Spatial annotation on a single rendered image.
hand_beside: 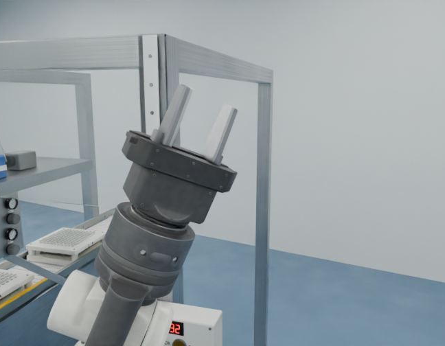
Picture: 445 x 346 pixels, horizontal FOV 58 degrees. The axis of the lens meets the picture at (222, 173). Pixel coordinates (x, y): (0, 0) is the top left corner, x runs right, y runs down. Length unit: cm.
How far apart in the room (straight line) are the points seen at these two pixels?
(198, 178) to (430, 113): 340
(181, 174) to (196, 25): 409
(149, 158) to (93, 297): 16
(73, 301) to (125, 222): 10
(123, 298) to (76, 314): 8
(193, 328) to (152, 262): 44
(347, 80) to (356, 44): 31
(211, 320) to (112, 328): 44
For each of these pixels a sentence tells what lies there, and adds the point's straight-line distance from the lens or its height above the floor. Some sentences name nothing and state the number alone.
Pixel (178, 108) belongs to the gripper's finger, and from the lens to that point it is 39.
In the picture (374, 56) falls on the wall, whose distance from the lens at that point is 378.
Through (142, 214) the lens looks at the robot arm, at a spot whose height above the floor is 147.
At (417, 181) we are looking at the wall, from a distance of 379.
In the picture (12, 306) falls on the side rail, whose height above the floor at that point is 91.
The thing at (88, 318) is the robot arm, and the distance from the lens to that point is 45.
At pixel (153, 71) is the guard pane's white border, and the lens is 79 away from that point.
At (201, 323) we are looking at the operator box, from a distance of 82.
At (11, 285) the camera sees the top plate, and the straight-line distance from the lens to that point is 156.
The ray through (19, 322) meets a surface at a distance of 159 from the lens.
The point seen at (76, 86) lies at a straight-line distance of 88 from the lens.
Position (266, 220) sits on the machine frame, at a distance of 193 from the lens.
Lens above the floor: 159
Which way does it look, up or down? 11 degrees down
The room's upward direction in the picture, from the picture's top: straight up
